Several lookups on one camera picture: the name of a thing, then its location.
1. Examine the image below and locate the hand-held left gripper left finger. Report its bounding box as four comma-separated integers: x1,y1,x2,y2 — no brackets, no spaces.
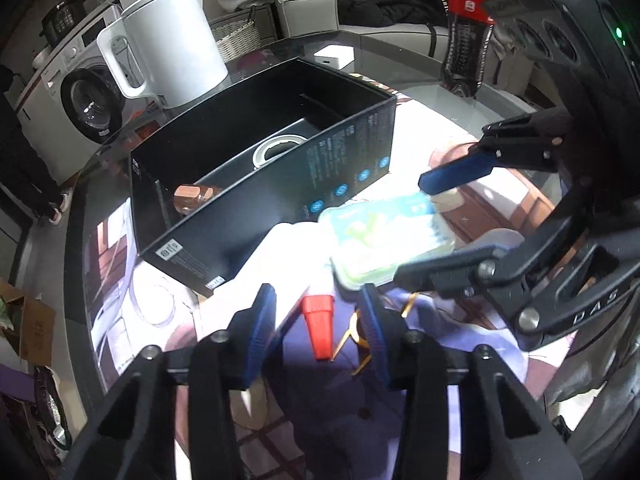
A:
60,284,301,480

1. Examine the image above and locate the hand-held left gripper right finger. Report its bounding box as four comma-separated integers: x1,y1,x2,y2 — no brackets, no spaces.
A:
357,282,586,480

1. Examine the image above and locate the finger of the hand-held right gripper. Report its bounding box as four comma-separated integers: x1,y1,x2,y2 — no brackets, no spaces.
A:
419,110,576,196
395,204,626,352

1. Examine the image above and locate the white bottle with red cap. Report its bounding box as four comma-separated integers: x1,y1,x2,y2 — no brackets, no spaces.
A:
222,220,343,361

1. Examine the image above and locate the clear plastic case green insert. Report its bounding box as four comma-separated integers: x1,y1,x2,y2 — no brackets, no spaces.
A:
317,192,456,291

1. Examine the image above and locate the black cardboard box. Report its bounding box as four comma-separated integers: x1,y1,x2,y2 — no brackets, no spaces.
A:
129,56,398,298

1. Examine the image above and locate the printed table mat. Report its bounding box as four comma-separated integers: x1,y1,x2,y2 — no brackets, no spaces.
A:
82,95,566,480

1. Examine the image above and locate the cola bottle with red label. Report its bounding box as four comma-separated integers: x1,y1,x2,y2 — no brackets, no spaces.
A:
440,0,501,98

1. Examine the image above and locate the small white cube charger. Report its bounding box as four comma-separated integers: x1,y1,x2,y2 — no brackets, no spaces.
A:
314,45,356,71

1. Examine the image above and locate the light grey sofa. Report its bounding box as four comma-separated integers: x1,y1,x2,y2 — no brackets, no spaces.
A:
274,0,451,43

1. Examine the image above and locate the brown cardboard box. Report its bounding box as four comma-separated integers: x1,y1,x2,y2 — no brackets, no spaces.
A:
0,280,56,366

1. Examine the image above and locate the white wicker basket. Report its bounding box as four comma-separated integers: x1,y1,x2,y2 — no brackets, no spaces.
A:
209,5,263,63

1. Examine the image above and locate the purple bag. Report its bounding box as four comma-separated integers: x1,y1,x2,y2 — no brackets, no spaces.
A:
0,362,36,401

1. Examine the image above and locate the white electric kettle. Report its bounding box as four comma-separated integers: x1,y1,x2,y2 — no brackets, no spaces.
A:
96,0,230,111

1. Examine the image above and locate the white washing machine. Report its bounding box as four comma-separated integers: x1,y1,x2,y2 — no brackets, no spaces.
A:
14,2,151,183

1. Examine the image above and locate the screwdriver with clear handle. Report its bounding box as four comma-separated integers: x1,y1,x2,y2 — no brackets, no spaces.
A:
172,184,226,216

